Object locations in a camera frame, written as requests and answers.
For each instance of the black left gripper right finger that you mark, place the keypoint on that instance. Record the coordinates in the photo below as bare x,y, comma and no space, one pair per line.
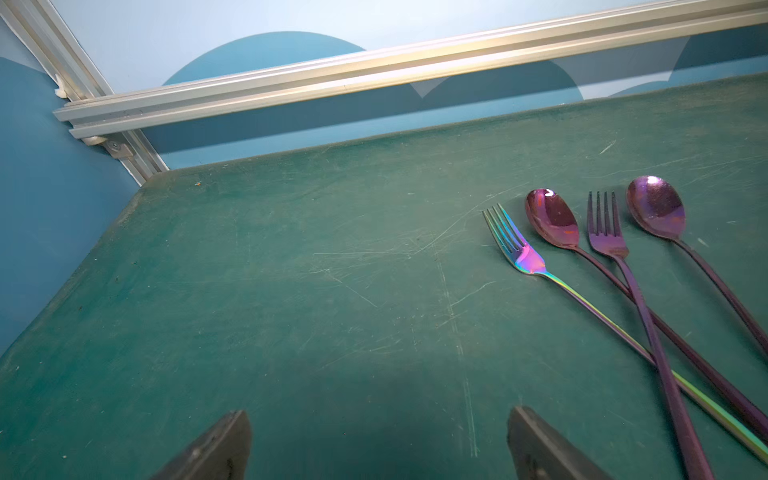
539,451

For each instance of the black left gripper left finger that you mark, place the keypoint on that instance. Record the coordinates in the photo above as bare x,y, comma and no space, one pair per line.
221,452

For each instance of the purple fork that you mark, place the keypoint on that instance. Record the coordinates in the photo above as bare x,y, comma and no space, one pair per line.
605,237

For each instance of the purple spoon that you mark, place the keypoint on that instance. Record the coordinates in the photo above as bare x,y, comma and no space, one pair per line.
656,206
554,221

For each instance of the horizontal aluminium frame rail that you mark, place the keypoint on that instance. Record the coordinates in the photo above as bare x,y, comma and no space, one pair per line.
362,71

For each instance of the left aluminium frame post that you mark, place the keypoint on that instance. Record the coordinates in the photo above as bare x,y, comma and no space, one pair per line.
42,30

